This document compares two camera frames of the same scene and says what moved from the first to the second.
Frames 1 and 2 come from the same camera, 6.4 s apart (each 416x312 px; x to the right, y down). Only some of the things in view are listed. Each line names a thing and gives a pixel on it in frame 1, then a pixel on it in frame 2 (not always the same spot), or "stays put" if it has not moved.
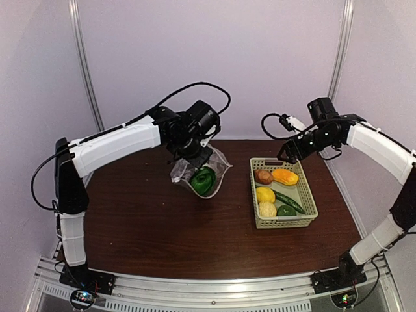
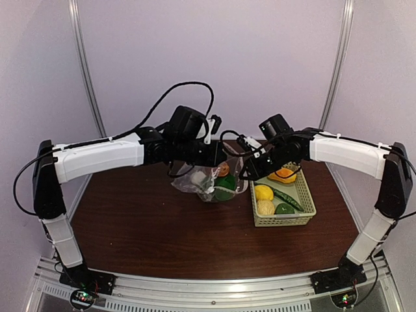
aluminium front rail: (49, 293) stays put
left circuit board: (82, 298) stays put
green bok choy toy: (203, 181) → (225, 187)
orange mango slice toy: (285, 176) stays put
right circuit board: (344, 300) stays put
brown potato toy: (264, 177) → (223, 169)
